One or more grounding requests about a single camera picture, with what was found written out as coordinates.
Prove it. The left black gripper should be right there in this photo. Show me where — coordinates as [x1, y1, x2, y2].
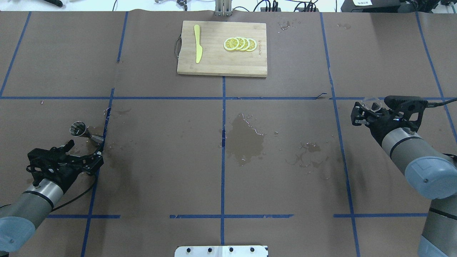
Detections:
[36, 140, 104, 191]

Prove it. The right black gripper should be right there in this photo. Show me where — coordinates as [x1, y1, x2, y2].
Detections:
[351, 101, 416, 145]

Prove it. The steel jigger measuring cup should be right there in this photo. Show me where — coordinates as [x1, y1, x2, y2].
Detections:
[70, 121, 104, 144]

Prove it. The clear glass cup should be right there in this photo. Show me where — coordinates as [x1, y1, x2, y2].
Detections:
[361, 97, 383, 112]

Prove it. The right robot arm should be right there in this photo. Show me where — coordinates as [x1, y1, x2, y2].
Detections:
[351, 95, 457, 257]

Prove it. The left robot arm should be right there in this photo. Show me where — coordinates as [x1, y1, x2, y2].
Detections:
[0, 140, 104, 257]

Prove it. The black box with label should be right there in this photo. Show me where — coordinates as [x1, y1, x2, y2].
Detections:
[341, 0, 401, 13]

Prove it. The lemon slice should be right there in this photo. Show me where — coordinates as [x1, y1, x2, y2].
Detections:
[245, 39, 257, 52]
[236, 36, 247, 51]
[240, 38, 250, 51]
[223, 37, 240, 51]

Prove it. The bamboo cutting board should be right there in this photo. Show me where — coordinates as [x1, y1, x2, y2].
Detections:
[177, 20, 268, 77]

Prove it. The yellow plastic knife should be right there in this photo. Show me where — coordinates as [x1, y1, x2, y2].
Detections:
[193, 24, 204, 64]

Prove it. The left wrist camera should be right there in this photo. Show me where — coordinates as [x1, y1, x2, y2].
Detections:
[27, 148, 66, 173]

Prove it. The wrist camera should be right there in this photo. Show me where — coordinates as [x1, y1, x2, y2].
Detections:
[384, 95, 428, 127]
[27, 148, 66, 173]

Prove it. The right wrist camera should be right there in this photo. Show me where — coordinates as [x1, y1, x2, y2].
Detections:
[384, 95, 428, 127]

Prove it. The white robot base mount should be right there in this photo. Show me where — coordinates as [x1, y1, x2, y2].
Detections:
[174, 245, 269, 257]

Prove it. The aluminium camera post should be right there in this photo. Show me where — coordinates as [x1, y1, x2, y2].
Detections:
[215, 0, 233, 16]

